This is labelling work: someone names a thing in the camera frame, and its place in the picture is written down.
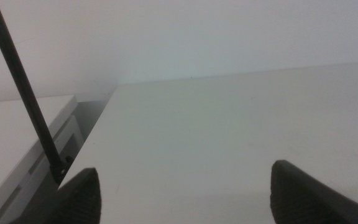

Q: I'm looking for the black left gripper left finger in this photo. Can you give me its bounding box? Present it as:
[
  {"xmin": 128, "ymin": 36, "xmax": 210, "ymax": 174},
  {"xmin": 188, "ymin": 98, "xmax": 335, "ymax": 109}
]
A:
[{"xmin": 9, "ymin": 167, "xmax": 102, "ymax": 224}]

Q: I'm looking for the black pole with clamp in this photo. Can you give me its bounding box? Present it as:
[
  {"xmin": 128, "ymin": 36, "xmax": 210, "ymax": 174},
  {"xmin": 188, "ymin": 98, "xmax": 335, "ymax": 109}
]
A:
[{"xmin": 0, "ymin": 0, "xmax": 75, "ymax": 185}]

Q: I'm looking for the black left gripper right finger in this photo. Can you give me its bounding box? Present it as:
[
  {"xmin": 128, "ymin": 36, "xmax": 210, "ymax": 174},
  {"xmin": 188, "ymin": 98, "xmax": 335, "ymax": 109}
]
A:
[{"xmin": 269, "ymin": 159, "xmax": 358, "ymax": 224}]

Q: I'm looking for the white side cabinet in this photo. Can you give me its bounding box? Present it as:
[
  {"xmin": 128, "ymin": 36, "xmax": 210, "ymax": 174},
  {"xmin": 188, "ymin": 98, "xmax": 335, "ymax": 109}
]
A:
[{"xmin": 0, "ymin": 94, "xmax": 85, "ymax": 224}]

